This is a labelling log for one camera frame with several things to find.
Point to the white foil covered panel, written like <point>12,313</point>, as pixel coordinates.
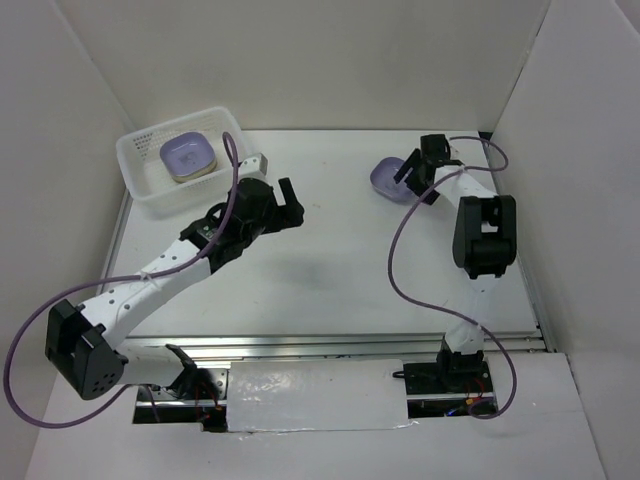
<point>325,395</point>

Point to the purple panda plate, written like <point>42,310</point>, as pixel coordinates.
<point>383,183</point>
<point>187,153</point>

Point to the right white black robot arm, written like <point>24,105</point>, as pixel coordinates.
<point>484,245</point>

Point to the aluminium rail frame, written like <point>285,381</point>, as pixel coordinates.
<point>359,277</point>

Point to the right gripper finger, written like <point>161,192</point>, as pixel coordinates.
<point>417,182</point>
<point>414,161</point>

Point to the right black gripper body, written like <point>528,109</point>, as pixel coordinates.
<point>421,162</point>

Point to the green panda plate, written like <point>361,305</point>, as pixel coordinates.
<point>183,179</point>

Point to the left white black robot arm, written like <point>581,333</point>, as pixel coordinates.
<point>82,341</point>

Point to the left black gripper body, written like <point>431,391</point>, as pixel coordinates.
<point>262,227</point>

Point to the white perforated plastic bin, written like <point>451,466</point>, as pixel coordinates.
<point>149,182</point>

